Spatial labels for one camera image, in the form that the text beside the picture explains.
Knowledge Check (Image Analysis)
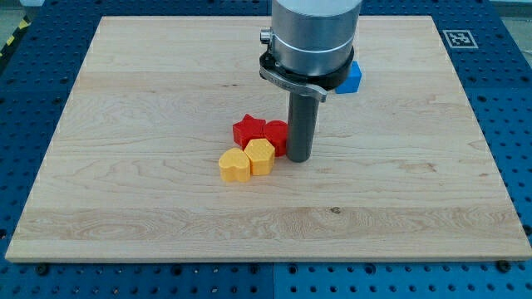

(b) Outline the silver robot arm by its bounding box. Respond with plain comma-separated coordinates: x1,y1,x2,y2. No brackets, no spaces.
259,0,362,102

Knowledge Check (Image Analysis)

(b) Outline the blue cube block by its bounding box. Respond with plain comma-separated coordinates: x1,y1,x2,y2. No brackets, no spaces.
335,61,362,94

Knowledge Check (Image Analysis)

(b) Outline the red round block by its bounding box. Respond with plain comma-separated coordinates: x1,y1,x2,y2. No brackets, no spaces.
263,120,288,157

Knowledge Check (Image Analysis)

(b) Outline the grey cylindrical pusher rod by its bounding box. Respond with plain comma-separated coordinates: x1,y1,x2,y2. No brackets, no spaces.
286,93,319,163

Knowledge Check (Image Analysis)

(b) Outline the yellow hexagon block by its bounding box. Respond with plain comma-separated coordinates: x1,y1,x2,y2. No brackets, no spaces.
244,139,275,176

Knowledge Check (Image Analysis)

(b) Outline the light wooden board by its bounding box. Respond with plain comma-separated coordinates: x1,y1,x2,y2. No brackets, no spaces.
6,16,531,263

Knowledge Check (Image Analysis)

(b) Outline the white fiducial marker tag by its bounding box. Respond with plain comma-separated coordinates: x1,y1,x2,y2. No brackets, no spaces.
442,29,478,49

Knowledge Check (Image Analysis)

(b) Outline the red star block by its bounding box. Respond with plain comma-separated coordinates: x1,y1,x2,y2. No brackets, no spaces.
232,114,266,149

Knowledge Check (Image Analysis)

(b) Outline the yellow black hazard tape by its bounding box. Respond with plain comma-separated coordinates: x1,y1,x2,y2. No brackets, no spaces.
1,16,32,60

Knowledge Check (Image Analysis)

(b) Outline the yellow heart block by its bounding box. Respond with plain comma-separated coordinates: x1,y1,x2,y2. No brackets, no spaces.
218,148,251,182

